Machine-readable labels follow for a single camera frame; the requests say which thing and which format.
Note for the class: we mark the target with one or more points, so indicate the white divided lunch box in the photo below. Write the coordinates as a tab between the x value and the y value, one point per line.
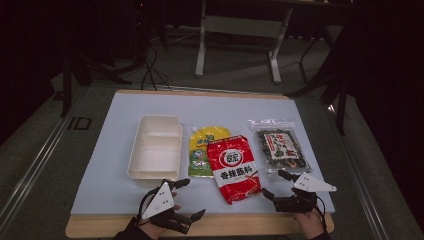
155	156

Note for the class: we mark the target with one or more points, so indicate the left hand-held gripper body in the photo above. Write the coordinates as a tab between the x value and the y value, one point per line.
160	201

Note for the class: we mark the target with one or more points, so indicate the black floor stand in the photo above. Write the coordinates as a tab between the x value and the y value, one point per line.
66	86
340	100

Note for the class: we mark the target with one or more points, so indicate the red seasoning packet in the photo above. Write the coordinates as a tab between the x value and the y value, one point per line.
233	166

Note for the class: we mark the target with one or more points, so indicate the dark curtain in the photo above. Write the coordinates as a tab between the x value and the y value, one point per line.
23	66
390	100

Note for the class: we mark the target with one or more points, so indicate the pale blue table mat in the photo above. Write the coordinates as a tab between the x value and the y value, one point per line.
233	110

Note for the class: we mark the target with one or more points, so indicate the white metal table frame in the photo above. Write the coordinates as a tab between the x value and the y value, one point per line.
240	26

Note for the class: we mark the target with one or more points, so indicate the clear bag of dried seaweed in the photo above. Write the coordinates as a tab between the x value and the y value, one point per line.
281	148

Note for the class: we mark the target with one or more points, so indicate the person's right hand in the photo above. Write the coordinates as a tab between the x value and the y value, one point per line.
310	225

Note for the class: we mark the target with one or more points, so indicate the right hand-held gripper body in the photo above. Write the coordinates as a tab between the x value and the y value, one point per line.
311	185

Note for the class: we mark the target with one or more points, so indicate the person's left hand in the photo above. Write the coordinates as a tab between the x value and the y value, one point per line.
155	232

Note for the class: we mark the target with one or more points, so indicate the yellow spouted sauce pouch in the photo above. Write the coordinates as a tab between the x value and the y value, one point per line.
199	146

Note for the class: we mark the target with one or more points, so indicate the metal floor rail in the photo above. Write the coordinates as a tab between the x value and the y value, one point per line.
33	170
361	186

